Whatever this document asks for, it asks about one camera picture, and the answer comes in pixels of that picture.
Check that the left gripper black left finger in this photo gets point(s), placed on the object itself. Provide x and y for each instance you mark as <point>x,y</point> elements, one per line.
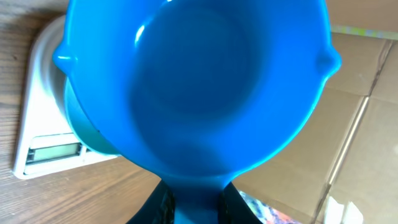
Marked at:
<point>159,208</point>

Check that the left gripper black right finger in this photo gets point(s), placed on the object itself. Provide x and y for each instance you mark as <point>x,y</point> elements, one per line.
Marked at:
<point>232,209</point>

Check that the blue plastic scoop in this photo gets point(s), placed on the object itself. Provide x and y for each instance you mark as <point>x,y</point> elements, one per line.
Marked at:
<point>197,91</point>

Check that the blue bowl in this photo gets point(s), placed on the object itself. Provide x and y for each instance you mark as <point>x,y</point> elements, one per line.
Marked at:
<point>82,127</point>

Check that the white kitchen scale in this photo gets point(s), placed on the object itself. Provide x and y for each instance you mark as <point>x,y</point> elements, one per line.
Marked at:
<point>46,142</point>

